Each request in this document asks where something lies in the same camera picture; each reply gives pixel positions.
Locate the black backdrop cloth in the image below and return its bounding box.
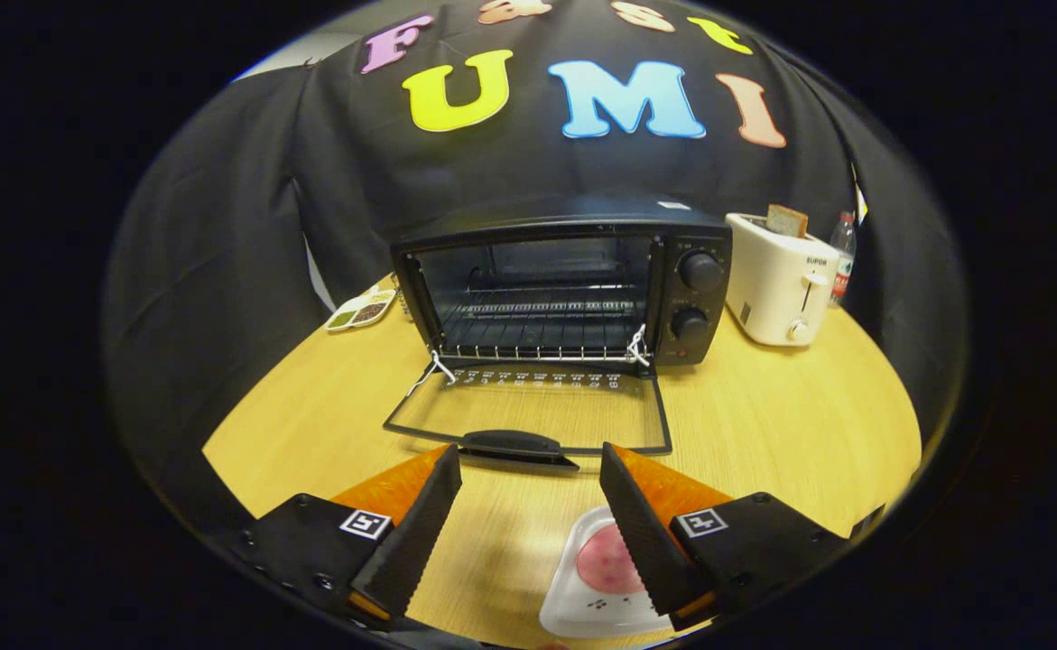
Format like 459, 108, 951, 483
104, 0, 967, 515

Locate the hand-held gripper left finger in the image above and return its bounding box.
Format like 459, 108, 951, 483
236, 444, 464, 632

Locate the pink ham slice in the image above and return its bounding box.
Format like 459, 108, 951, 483
576, 524, 647, 596

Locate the white compartment dish with grains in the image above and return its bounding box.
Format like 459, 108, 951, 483
325, 286, 399, 334

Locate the black toaster oven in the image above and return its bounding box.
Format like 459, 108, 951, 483
382, 194, 735, 471

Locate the clear plastic bottle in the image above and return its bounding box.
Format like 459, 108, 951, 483
830, 211, 858, 309

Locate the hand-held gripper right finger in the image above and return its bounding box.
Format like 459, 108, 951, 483
599, 442, 850, 632

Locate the white square food plate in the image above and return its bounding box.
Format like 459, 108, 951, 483
539, 506, 675, 640

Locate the white pop-up toaster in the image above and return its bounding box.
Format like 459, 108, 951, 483
725, 212, 841, 348

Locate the brown toast slice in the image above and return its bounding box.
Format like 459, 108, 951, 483
767, 204, 811, 240

